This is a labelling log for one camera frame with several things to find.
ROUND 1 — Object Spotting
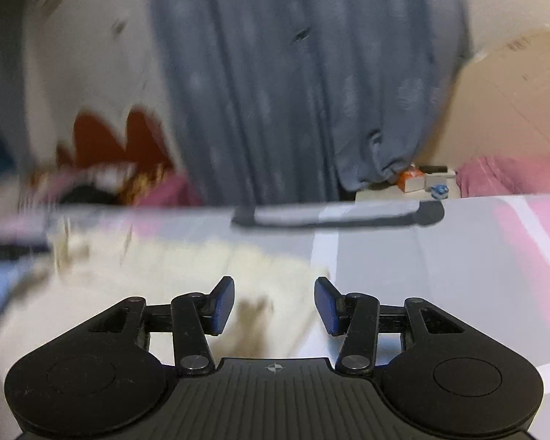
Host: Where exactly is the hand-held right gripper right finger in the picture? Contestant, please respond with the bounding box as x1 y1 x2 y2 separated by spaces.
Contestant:
314 277 466 375

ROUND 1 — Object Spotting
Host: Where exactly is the orange and white box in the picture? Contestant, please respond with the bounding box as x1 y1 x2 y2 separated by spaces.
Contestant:
397 169 427 193

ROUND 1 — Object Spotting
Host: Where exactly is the pink cloth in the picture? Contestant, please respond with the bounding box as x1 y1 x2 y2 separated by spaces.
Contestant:
455 156 550 199

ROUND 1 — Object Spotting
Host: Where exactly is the printed floral pillow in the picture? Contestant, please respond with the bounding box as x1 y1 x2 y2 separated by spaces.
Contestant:
23 165 203 208

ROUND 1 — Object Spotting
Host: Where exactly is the patterned bed sheet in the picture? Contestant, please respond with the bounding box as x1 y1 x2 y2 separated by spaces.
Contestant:
0 192 550 440

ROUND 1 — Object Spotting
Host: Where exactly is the grey-blue curtain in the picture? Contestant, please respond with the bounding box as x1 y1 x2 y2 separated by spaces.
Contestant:
140 0 474 207

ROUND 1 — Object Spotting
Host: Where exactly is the cream knitted sweater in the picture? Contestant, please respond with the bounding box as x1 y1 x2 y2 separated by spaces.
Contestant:
46 229 331 363

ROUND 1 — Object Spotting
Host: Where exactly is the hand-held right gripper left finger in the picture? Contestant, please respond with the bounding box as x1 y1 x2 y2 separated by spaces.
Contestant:
88 276 236 377

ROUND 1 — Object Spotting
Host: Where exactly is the cream arched headboard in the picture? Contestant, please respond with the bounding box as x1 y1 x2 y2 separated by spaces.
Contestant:
433 31 550 171

